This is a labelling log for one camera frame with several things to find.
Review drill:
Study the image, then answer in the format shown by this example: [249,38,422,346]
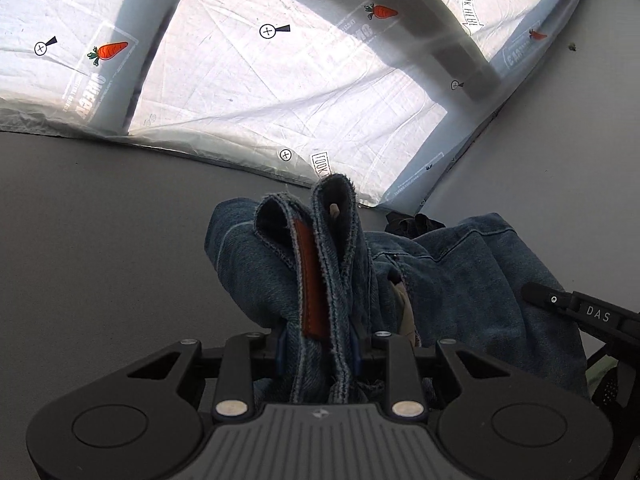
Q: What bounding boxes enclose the folded black garment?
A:
[384,211,447,237]

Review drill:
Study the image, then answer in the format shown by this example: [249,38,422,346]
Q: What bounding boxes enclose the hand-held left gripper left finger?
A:
[127,330,287,421]

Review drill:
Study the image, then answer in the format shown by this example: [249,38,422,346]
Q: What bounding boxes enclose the carrot printed plastic sheet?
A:
[0,0,599,212]

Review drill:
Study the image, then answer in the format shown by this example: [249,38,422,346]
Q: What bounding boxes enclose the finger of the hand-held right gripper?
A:
[521,281,576,314]

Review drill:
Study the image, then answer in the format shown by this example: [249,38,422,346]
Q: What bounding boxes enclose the blue denim jeans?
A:
[205,174,590,406]

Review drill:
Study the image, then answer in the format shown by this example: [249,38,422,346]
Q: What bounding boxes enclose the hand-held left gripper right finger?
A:
[350,330,511,421]

